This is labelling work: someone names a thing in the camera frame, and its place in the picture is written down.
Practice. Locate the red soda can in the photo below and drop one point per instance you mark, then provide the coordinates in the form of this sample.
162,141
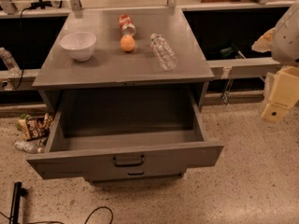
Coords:
126,24

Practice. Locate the orange fruit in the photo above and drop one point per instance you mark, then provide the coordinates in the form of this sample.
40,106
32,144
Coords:
127,43

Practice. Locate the crumpled plastic bottle on floor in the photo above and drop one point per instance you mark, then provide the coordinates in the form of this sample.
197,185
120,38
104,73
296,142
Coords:
31,147

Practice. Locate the plastic bottle on left shelf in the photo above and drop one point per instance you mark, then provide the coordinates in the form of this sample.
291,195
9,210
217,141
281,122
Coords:
10,63

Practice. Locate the black drawer handle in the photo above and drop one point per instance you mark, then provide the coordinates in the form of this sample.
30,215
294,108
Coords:
128,161

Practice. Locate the grey metal cabinet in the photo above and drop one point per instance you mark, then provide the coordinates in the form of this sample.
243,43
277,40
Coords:
110,66

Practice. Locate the black stand on floor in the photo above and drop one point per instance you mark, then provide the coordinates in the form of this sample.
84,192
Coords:
18,192

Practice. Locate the brown snack bag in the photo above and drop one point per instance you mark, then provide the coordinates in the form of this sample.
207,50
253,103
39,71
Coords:
34,128

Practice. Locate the green object in right shelf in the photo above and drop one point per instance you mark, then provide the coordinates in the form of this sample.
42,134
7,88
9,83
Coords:
232,49

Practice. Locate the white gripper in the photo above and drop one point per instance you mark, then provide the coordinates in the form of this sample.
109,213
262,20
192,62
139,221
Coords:
287,39

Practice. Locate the white ceramic bowl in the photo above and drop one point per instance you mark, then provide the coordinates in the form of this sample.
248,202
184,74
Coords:
79,45

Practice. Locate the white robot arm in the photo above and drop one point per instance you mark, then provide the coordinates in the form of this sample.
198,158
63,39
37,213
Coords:
285,43

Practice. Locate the clear plastic water bottle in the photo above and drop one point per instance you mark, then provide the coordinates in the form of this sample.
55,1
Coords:
163,52

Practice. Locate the open grey top drawer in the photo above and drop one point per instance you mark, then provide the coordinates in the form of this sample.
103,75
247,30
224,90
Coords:
92,127

